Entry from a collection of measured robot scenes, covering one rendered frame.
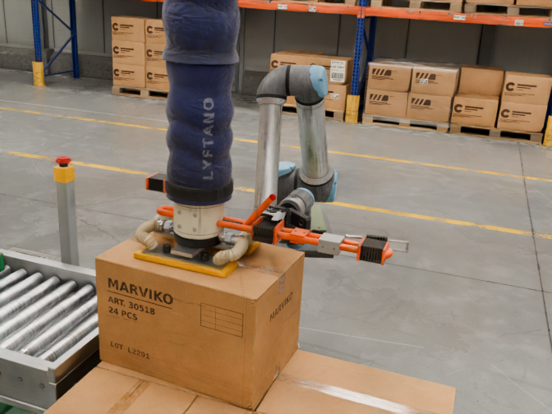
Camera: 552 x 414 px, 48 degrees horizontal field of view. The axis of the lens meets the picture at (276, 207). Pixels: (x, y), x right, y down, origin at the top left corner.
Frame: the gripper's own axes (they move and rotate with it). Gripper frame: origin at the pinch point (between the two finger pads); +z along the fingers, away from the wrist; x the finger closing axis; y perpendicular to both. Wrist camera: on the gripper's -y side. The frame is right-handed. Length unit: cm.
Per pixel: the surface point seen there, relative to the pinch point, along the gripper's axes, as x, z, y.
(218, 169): 19.4, 5.2, 18.4
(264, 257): -13.1, -6.5, 5.4
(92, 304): -53, -13, 83
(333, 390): -53, 2, -25
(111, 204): -108, -244, 234
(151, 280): -16.2, 20.5, 33.9
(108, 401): -53, 37, 40
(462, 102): -64, -713, -12
